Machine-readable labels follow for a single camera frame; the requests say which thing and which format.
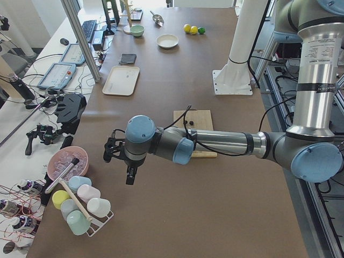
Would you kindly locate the pink cup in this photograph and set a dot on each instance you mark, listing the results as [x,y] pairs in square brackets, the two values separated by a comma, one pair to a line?
[86,192]

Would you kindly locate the near teach pendant tablet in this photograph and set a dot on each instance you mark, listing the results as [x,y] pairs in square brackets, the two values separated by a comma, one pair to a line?
[58,76]

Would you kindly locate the black keyboard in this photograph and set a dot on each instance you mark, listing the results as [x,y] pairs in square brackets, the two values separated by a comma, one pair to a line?
[88,28]

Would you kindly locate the cream round plate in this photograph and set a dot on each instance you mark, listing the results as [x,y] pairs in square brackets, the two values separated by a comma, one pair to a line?
[167,41]

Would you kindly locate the white cup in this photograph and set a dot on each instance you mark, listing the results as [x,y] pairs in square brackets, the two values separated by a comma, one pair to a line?
[99,207]

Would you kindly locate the grey folded cloth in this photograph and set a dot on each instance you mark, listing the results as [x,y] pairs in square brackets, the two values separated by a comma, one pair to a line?
[127,59]

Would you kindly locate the green bowl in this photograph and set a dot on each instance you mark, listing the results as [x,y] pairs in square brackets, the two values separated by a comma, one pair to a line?
[137,30]

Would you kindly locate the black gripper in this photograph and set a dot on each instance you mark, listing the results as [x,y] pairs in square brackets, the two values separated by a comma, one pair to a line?
[133,163]

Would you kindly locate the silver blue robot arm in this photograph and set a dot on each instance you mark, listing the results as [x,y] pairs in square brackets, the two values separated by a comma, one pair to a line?
[306,148]

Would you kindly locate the black computer mouse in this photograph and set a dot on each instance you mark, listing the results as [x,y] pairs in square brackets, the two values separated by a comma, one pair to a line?
[64,41]

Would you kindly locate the metal ice scoop handle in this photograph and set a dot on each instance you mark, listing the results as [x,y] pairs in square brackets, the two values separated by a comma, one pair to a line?
[73,163]

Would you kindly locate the blue cup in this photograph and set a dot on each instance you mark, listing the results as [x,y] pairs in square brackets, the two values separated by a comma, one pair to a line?
[76,181]

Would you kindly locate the black picture frame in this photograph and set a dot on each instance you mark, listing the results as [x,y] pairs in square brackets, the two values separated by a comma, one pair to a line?
[136,15]

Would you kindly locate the wooden cutting board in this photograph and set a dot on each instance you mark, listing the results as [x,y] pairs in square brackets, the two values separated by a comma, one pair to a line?
[202,120]

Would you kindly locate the yellow lemon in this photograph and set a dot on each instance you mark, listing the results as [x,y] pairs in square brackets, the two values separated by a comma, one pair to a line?
[187,28]
[193,30]

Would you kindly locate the green lime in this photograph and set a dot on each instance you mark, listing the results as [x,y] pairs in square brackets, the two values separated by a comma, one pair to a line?
[201,30]

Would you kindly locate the teach pendant tablet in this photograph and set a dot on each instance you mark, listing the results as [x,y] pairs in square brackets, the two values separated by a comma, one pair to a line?
[73,55]
[58,76]

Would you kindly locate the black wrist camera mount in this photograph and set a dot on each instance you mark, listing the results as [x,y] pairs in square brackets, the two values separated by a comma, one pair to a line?
[114,147]

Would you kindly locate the mint green cup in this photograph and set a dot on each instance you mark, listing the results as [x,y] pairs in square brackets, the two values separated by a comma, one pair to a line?
[77,222]

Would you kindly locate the wooden mug tree stand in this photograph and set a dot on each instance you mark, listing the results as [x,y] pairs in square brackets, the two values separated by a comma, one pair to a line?
[127,28]

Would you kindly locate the dark red cherry pair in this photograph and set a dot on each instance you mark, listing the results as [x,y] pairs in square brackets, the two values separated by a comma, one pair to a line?
[191,123]

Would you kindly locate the metal scoop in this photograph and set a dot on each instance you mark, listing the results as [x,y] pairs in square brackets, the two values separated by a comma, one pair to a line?
[158,19]

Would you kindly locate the pink bowl of ice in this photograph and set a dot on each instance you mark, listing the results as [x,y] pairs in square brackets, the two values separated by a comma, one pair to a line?
[63,158]

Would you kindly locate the black water bottle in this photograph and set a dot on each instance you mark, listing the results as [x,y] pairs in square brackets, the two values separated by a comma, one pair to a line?
[21,87]

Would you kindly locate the white wire cup rack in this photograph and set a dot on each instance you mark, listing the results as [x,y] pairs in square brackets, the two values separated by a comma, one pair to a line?
[98,223]

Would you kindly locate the cream rabbit tray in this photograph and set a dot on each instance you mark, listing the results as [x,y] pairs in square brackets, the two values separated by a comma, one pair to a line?
[121,81]

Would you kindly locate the far teach pendant tablet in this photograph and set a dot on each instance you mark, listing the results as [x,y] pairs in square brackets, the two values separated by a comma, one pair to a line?
[73,55]

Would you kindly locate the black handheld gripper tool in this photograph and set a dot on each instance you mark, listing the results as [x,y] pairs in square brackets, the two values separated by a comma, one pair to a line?
[46,133]

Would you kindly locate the grey cup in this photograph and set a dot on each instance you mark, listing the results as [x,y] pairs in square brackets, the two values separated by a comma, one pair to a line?
[67,207]

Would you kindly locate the yellow cup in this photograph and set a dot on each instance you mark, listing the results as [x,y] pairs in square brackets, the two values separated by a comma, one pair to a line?
[59,197]

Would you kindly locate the aluminium frame post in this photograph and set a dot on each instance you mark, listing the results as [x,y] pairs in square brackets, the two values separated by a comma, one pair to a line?
[79,34]

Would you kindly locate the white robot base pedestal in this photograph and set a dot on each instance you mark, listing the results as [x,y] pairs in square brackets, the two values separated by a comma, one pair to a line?
[234,77]

